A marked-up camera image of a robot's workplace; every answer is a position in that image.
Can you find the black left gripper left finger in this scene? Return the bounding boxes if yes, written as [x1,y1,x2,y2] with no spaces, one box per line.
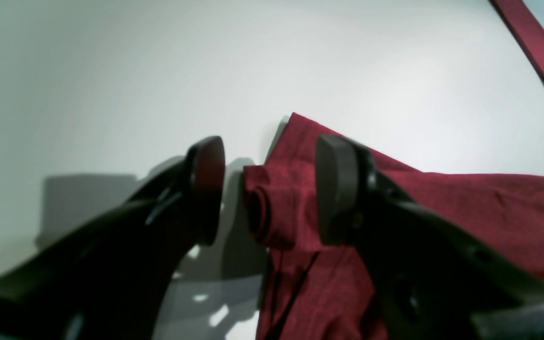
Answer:
[0,136,225,340]

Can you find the dark red long-sleeve shirt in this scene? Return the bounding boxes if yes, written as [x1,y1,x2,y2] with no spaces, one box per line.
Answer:
[243,0,544,340]

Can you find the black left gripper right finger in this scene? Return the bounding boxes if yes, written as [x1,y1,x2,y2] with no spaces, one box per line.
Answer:
[315,134,544,340]

